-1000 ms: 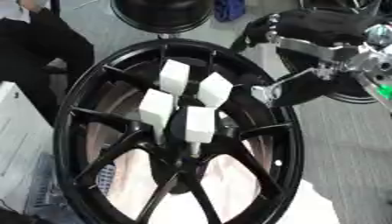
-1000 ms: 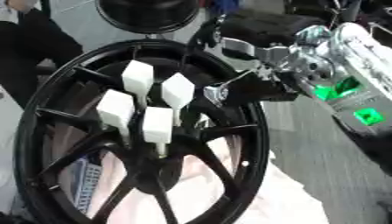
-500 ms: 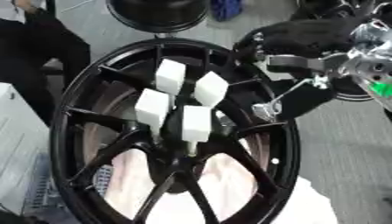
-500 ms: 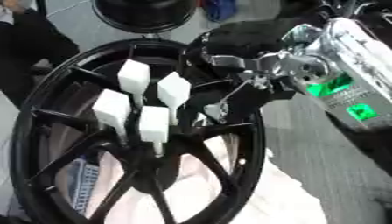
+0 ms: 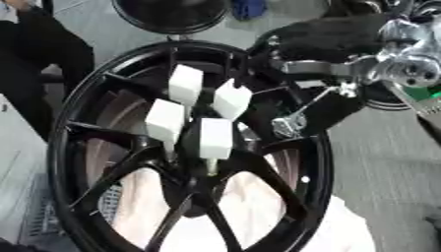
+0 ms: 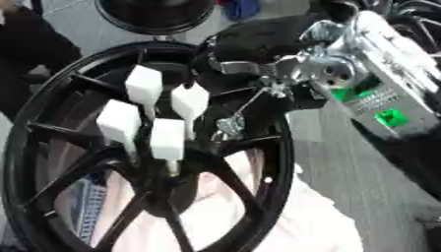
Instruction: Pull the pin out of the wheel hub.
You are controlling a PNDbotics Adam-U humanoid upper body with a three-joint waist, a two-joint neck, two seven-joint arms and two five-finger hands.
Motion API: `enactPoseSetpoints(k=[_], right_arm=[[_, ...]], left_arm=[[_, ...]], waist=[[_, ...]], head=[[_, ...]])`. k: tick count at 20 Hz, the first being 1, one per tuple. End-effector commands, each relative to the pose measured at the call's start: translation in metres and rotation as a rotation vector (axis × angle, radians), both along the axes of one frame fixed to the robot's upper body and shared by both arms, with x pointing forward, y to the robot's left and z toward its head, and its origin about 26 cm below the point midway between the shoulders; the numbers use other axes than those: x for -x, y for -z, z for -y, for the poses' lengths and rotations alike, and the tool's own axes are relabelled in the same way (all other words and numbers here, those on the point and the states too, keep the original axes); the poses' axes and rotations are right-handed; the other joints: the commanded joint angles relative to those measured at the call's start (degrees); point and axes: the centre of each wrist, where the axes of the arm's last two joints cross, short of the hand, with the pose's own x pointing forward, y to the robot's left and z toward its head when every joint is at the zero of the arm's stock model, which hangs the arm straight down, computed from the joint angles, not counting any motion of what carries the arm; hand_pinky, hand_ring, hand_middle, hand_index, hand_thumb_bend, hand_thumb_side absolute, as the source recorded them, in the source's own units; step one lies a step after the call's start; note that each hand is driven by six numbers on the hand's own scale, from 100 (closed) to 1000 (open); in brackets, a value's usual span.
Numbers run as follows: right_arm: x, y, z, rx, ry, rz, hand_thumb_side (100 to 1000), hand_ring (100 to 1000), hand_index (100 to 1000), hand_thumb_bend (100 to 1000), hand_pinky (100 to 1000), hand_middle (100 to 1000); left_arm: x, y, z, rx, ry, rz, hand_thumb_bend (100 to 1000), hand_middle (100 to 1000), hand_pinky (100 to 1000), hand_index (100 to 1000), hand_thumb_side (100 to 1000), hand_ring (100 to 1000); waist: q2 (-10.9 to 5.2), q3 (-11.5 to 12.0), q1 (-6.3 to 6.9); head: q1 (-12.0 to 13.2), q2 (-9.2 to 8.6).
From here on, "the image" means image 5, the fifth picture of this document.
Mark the person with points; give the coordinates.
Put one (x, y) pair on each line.
(40, 59)

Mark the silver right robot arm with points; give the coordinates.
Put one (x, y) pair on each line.
(413, 65)

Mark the black spoked wheel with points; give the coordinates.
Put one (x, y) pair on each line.
(138, 157)

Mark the black round rim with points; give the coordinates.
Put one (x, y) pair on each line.
(383, 102)

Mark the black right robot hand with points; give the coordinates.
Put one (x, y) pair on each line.
(327, 39)

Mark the blue object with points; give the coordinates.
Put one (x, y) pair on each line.
(248, 8)

